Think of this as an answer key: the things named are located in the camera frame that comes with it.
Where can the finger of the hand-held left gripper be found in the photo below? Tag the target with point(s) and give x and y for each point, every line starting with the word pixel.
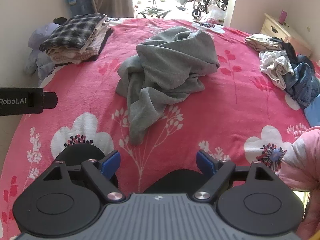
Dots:
pixel 50 100

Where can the black folded garment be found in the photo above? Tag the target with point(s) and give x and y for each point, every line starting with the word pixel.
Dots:
pixel 107 38

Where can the dark crumpled garment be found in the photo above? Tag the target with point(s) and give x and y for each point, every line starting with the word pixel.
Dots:
pixel 291 50

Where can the pink cup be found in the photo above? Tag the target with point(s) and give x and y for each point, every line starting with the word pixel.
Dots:
pixel 283 17

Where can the black white plaid shirt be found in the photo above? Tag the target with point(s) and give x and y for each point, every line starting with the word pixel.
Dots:
pixel 72 31

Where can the pink floral blanket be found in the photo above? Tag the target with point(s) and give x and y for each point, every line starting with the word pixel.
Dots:
pixel 225 120

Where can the cream nightstand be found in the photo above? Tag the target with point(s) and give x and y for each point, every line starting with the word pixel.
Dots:
pixel 272 28

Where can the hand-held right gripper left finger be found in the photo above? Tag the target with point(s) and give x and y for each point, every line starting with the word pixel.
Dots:
pixel 111 163

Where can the folding stool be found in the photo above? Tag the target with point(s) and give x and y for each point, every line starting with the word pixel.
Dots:
pixel 152 11

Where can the person's pink jacket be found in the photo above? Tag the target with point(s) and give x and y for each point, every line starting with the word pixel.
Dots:
pixel 302 160

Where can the light blue cloth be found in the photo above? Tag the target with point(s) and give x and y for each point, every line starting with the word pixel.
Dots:
pixel 313 115

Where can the blue denim jeans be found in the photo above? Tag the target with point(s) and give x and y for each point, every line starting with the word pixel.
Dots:
pixel 302 82

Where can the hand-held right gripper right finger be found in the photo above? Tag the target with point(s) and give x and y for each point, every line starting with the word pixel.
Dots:
pixel 205 163

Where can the grey pants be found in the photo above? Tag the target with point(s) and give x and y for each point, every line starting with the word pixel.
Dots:
pixel 170 62

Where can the lavender puffer jacket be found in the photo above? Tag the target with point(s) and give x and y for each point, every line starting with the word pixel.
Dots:
pixel 37 60

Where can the beige knit sweater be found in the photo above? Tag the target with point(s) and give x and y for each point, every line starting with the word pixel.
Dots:
pixel 82 56

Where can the plastic bag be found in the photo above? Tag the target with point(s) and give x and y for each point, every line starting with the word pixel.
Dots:
pixel 212 13

